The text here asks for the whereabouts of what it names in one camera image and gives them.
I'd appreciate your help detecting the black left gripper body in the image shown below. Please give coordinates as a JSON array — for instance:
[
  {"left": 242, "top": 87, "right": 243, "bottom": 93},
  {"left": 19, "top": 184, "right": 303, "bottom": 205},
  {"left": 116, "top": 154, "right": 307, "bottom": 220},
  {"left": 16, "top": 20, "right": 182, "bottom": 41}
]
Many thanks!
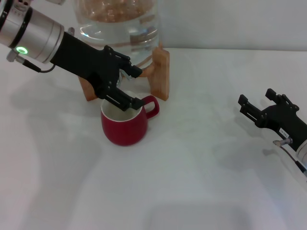
[{"left": 50, "top": 31, "right": 120, "bottom": 100}]

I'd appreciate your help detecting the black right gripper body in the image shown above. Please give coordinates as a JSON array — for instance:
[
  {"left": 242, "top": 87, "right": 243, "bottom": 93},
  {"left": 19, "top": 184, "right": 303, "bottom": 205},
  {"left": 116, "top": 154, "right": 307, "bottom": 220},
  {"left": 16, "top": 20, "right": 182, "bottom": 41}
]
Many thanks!
[{"left": 255, "top": 104, "right": 307, "bottom": 151}]

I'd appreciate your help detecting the chrome faucet tap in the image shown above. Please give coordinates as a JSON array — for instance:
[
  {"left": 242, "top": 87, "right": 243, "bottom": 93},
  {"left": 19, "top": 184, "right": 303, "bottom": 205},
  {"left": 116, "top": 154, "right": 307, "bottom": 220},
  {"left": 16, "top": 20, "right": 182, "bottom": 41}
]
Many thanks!
[{"left": 116, "top": 69, "right": 134, "bottom": 88}]

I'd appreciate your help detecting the red ceramic cup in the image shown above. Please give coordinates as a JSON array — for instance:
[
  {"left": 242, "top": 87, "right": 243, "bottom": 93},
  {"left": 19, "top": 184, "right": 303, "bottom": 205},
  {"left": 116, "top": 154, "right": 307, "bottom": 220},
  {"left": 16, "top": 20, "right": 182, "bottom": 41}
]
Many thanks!
[{"left": 100, "top": 95, "right": 160, "bottom": 147}]

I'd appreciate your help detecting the wooden dispenser stand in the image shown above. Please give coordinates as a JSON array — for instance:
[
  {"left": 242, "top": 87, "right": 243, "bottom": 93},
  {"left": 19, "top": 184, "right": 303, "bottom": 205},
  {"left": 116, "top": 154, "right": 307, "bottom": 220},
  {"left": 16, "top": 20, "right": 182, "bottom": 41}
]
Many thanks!
[{"left": 78, "top": 42, "right": 170, "bottom": 102}]

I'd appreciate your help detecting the clear glass water dispenser jar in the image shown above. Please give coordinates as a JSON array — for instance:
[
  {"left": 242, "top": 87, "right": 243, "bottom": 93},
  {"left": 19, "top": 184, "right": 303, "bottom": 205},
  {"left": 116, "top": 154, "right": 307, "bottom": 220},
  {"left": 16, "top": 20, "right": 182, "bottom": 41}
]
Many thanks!
[{"left": 71, "top": 0, "right": 160, "bottom": 69}]

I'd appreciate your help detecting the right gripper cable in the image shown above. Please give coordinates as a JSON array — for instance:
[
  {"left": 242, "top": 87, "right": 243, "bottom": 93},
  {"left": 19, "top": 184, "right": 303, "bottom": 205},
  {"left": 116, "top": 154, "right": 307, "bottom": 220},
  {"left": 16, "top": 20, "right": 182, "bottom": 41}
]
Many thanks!
[{"left": 273, "top": 137, "right": 307, "bottom": 178}]

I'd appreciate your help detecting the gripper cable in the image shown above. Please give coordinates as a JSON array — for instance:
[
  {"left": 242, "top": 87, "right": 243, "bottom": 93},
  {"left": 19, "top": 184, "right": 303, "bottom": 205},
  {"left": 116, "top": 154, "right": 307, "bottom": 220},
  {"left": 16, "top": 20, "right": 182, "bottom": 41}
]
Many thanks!
[
  {"left": 273, "top": 137, "right": 307, "bottom": 178},
  {"left": 6, "top": 50, "right": 57, "bottom": 72}
]

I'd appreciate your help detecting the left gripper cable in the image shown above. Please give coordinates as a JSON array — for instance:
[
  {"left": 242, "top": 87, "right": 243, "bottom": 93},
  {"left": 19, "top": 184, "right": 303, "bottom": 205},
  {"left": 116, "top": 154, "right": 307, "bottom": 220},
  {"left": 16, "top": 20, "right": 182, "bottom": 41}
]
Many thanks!
[{"left": 6, "top": 50, "right": 57, "bottom": 72}]

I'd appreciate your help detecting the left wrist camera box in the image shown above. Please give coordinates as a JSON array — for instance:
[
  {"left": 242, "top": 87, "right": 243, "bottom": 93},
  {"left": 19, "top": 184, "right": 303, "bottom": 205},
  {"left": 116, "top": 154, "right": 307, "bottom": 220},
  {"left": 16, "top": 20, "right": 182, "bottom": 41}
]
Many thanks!
[{"left": 14, "top": 0, "right": 67, "bottom": 7}]

